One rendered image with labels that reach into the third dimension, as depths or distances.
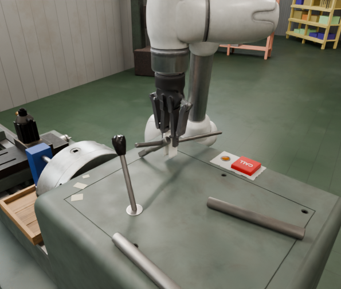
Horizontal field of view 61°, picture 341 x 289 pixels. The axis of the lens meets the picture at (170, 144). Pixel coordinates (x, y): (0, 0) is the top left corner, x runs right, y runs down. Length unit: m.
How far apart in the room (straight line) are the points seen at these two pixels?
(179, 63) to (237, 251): 0.41
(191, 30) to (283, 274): 0.50
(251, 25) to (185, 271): 0.50
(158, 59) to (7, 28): 4.43
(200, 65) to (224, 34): 0.64
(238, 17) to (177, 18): 0.13
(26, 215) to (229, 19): 1.04
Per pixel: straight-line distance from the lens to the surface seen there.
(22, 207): 1.36
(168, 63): 0.67
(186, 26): 0.65
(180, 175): 0.75
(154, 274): 0.52
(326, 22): 10.10
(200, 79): 1.33
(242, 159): 0.82
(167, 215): 0.64
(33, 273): 1.56
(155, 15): 0.65
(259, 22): 0.68
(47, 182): 0.93
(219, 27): 0.66
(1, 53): 4.98
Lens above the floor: 1.69
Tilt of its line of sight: 29 degrees down
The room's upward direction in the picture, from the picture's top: straight up
